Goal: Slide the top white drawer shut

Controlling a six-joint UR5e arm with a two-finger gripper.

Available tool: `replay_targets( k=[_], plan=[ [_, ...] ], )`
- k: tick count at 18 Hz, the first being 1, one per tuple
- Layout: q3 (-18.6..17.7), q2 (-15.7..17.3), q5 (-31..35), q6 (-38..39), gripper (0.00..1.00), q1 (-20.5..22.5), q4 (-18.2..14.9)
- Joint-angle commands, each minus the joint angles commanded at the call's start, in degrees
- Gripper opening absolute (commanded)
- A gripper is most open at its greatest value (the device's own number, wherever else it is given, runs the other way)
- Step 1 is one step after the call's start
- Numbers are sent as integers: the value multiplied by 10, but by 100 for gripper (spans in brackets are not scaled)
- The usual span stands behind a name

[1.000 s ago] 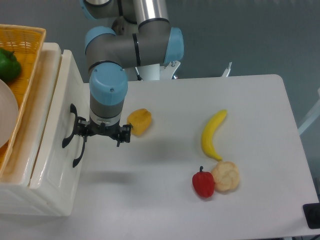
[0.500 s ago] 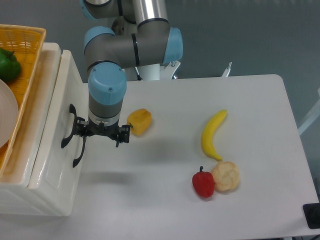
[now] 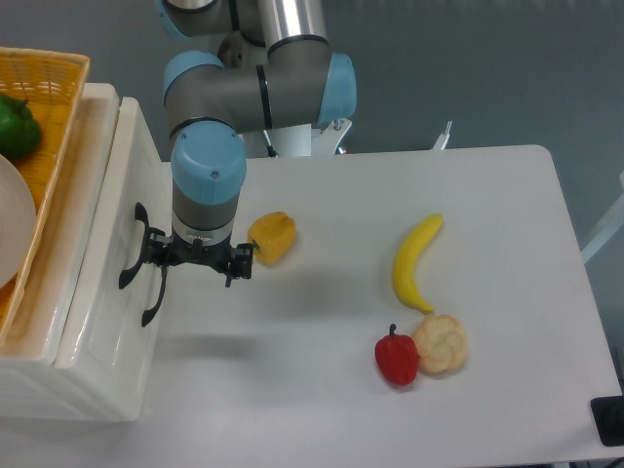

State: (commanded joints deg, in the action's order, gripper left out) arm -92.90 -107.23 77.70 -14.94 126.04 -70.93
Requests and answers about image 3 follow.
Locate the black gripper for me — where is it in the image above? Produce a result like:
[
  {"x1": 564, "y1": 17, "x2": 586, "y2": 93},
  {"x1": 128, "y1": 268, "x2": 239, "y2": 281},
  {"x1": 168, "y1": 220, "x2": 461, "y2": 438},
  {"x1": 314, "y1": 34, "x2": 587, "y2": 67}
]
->
[{"x1": 138, "y1": 226, "x2": 254, "y2": 288}]

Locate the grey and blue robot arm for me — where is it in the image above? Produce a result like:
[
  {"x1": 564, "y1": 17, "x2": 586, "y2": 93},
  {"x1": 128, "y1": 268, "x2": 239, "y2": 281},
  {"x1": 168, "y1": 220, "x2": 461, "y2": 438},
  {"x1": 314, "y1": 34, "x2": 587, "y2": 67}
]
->
[{"x1": 137, "y1": 1, "x2": 357, "y2": 280}]

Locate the white drawer cabinet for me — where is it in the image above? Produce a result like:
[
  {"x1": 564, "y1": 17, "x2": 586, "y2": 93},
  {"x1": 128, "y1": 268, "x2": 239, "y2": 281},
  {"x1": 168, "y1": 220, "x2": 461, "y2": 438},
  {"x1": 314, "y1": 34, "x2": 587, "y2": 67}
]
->
[{"x1": 1, "y1": 84, "x2": 124, "y2": 419}]

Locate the yellow bell pepper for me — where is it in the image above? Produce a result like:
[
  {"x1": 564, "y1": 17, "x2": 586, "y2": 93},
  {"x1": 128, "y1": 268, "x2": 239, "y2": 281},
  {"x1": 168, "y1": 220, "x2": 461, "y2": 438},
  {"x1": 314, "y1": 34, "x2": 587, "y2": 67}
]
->
[{"x1": 248, "y1": 212, "x2": 296, "y2": 265}]

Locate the white plate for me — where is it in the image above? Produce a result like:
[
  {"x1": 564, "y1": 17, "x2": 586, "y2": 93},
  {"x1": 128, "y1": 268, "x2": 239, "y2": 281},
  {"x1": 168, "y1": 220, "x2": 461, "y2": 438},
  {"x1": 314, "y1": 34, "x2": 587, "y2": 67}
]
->
[{"x1": 0, "y1": 156, "x2": 36, "y2": 287}]

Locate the yellow banana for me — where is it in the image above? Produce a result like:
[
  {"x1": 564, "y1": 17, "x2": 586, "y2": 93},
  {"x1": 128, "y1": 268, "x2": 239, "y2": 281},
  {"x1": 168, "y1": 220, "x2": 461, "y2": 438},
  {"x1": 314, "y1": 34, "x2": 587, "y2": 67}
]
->
[{"x1": 392, "y1": 214, "x2": 444, "y2": 315}]

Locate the red bell pepper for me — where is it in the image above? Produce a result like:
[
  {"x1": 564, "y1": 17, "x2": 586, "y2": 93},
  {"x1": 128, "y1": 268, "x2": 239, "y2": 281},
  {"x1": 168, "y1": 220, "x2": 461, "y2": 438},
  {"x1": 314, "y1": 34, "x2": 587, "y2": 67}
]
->
[{"x1": 374, "y1": 323, "x2": 419, "y2": 387}]

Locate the green bell pepper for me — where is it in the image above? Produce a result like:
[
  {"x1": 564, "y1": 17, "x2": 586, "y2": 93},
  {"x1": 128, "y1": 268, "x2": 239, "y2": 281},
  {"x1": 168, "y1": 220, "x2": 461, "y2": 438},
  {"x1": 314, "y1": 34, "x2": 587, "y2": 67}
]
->
[{"x1": 1, "y1": 94, "x2": 42, "y2": 161}]

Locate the orange woven basket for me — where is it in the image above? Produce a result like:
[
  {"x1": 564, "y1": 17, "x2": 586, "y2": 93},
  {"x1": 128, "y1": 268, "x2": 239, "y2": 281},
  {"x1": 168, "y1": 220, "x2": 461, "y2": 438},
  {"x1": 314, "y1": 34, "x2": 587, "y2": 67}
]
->
[{"x1": 1, "y1": 47, "x2": 91, "y2": 340}]

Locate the beige bread roll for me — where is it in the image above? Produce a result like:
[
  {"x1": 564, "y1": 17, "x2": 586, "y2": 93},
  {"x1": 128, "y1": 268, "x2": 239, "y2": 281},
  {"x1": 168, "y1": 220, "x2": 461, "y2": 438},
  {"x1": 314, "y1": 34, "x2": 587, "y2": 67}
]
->
[{"x1": 411, "y1": 315, "x2": 468, "y2": 374}]

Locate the black device at table edge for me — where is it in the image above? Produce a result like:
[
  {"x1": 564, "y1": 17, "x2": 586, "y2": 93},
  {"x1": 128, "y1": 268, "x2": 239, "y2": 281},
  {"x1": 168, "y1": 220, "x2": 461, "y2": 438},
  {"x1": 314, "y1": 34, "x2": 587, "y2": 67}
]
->
[{"x1": 590, "y1": 396, "x2": 624, "y2": 447}]

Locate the black top drawer handle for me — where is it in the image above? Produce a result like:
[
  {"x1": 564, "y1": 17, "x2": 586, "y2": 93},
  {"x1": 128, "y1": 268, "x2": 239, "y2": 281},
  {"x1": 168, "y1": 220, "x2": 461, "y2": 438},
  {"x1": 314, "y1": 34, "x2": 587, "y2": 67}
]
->
[{"x1": 118, "y1": 202, "x2": 150, "y2": 290}]

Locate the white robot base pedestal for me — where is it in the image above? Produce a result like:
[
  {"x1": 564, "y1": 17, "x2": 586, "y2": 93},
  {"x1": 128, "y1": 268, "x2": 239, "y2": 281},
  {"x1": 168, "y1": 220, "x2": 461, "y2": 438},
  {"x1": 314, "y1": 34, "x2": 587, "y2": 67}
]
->
[{"x1": 241, "y1": 118, "x2": 353, "y2": 159}]

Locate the white table frame bracket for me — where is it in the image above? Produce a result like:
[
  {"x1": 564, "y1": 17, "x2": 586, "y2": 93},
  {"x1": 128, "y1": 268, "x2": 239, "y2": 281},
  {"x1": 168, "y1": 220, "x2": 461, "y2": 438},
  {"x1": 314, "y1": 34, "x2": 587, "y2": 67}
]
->
[{"x1": 432, "y1": 120, "x2": 452, "y2": 151}]

